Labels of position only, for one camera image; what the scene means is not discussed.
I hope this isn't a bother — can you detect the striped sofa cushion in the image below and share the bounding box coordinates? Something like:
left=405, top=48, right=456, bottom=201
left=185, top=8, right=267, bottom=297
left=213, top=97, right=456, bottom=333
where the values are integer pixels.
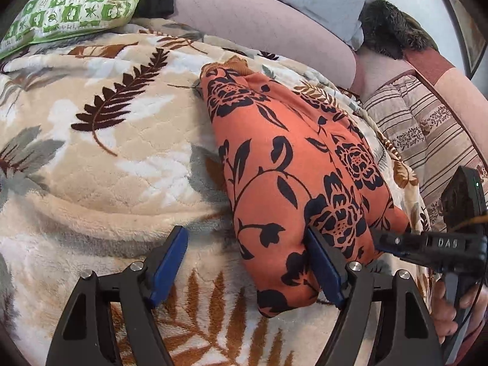
left=361, top=74, right=488, bottom=233

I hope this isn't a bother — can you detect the person's right hand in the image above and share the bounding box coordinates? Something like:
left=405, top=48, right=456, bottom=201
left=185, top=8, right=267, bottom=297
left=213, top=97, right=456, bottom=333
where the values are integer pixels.
left=432, top=278, right=488, bottom=346

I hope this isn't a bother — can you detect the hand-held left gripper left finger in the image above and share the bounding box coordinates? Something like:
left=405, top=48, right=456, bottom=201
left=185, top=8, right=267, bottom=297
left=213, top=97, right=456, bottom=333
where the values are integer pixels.
left=46, top=226, right=189, bottom=366

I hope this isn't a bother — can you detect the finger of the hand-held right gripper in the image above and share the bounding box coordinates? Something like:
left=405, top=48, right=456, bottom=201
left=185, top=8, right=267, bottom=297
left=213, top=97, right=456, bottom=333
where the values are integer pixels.
left=371, top=228, right=475, bottom=273

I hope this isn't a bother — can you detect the olive cloth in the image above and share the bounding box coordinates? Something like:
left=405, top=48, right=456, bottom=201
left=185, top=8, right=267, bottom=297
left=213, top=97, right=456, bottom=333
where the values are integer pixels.
left=400, top=9, right=440, bottom=52

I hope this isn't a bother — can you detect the framed wall picture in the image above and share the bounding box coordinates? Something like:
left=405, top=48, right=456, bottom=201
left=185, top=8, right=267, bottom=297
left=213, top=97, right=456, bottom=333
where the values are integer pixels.
left=432, top=0, right=488, bottom=81

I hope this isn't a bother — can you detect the green checked pillow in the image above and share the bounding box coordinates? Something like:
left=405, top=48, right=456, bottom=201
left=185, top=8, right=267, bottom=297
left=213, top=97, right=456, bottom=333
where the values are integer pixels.
left=0, top=0, right=145, bottom=61

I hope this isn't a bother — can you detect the leaf print fleece blanket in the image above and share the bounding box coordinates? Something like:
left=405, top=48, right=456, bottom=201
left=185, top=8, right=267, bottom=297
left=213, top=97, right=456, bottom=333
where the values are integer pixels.
left=0, top=17, right=439, bottom=366

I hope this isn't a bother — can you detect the orange floral garment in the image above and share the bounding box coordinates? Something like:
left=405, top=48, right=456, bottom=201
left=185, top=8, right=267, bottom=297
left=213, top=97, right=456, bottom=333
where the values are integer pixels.
left=200, top=56, right=412, bottom=319

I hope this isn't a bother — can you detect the pink sofa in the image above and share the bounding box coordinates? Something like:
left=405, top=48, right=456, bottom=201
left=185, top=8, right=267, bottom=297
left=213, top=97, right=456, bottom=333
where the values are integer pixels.
left=171, top=0, right=488, bottom=176

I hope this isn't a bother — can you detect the dark furry cushion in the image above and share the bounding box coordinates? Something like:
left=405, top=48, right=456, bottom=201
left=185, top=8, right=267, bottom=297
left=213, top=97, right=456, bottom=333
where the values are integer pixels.
left=359, top=0, right=435, bottom=60

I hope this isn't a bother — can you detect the orange cable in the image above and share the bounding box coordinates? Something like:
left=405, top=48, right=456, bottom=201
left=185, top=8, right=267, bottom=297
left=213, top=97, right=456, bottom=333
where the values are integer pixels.
left=451, top=213, right=488, bottom=234

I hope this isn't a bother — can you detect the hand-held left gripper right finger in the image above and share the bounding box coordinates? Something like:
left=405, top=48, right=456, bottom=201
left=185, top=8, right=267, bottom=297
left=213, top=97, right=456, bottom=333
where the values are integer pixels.
left=305, top=227, right=445, bottom=366

